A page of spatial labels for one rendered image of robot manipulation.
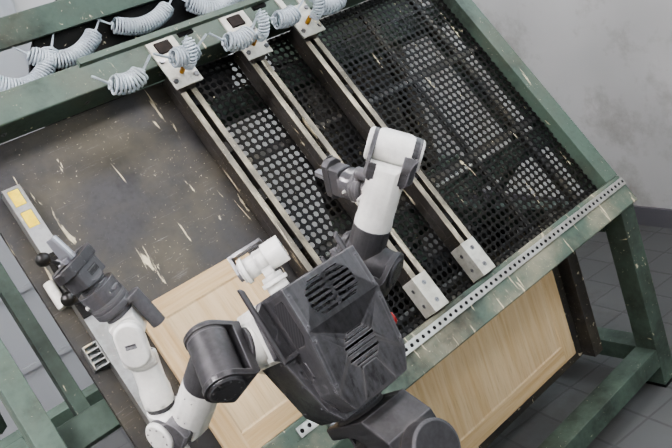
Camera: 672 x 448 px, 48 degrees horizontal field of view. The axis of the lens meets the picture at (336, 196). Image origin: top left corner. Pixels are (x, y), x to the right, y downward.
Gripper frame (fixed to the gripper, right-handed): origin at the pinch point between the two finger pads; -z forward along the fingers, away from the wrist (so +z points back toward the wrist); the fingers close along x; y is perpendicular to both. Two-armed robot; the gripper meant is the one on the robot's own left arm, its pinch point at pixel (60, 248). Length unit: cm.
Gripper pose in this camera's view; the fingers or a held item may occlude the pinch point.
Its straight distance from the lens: 170.0
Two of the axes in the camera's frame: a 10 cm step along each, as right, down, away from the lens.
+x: 2.0, -5.1, 8.4
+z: 5.6, 7.6, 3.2
